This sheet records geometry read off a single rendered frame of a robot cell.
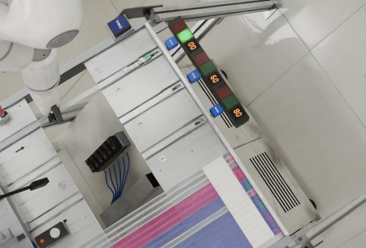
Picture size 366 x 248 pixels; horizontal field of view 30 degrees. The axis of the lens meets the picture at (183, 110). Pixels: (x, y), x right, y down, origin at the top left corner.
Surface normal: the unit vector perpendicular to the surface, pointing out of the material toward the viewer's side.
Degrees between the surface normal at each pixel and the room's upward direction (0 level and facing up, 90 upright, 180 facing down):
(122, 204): 0
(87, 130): 0
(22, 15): 12
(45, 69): 85
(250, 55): 0
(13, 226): 45
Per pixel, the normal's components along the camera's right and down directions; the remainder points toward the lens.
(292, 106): -0.61, 0.18
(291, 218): 0.58, -0.55
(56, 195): -0.02, -0.25
